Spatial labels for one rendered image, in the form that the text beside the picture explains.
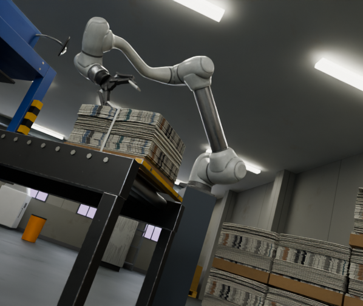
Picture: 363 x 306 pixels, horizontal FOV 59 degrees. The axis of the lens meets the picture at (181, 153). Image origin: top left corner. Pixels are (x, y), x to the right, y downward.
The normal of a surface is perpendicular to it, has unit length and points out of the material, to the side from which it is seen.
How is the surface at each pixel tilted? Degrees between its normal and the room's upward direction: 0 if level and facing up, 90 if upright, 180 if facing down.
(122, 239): 90
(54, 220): 90
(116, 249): 90
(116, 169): 90
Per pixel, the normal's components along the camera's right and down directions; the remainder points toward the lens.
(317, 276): -0.57, -0.45
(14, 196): 0.25, -0.25
